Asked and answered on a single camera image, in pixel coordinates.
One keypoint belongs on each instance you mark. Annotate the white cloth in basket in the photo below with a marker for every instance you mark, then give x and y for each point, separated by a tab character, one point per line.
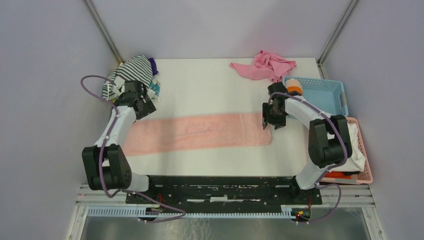
355	163

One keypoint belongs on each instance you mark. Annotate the white slotted cable duct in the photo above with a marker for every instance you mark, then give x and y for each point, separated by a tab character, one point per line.
147	212

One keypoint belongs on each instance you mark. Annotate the teal patterned cloth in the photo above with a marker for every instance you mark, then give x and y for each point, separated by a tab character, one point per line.
154	91

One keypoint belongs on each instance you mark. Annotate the pink plastic basket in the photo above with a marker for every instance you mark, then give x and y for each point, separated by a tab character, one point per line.
363	177

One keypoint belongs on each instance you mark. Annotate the orange cloth in basket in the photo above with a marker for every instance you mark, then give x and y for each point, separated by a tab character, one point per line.
338	175

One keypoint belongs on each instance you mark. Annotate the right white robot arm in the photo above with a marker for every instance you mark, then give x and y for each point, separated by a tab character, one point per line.
329	142

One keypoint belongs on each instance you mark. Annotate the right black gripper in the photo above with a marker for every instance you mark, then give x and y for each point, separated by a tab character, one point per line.
279	123

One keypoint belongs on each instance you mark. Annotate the purple cloth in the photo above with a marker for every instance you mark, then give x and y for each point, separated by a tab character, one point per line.
153	65

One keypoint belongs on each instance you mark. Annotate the striped cloth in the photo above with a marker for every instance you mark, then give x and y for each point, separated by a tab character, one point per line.
137	68

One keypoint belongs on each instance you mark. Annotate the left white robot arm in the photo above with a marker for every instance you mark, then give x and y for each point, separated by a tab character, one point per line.
106	166

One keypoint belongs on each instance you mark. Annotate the pink crumpled towel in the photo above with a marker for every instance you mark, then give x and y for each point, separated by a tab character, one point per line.
265	65

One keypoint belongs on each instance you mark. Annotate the orange cartoon towel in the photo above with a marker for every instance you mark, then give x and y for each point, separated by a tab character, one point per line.
294	85

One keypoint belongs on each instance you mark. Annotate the light pink towel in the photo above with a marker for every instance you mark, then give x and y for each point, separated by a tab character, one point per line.
165	135

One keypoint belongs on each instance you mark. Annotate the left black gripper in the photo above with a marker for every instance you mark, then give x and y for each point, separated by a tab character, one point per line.
147	107

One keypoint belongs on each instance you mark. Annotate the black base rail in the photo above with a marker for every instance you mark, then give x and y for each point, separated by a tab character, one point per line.
229	195

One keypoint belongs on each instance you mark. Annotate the blue plastic basket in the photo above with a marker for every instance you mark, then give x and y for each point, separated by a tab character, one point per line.
327	95

